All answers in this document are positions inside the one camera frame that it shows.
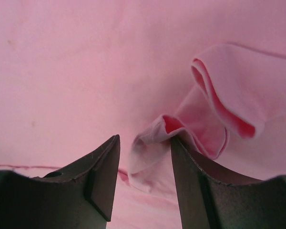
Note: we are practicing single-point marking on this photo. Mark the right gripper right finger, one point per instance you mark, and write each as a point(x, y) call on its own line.
point(211, 196)

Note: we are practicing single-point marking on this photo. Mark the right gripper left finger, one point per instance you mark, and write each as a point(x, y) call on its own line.
point(77, 196)

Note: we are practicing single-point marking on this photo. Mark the pink t shirt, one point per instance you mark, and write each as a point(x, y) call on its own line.
point(75, 72)

